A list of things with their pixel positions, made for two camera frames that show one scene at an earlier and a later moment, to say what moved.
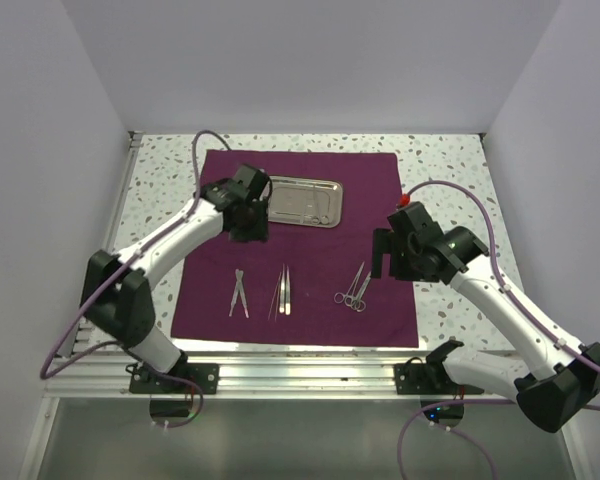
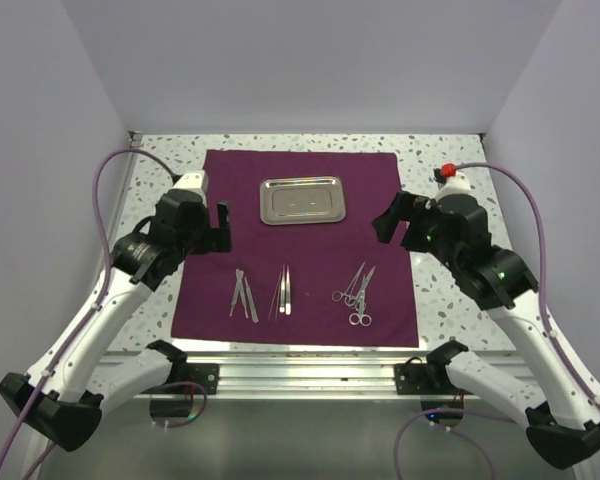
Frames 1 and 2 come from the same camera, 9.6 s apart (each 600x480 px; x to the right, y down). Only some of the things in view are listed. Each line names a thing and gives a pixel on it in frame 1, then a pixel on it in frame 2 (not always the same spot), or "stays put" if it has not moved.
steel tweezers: (287, 293) stays put
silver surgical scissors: (339, 297) stays put
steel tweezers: (282, 291) stays put
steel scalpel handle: (239, 289) stays put
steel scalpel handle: (238, 290) -> (252, 306)
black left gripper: (259, 231) -> (215, 239)
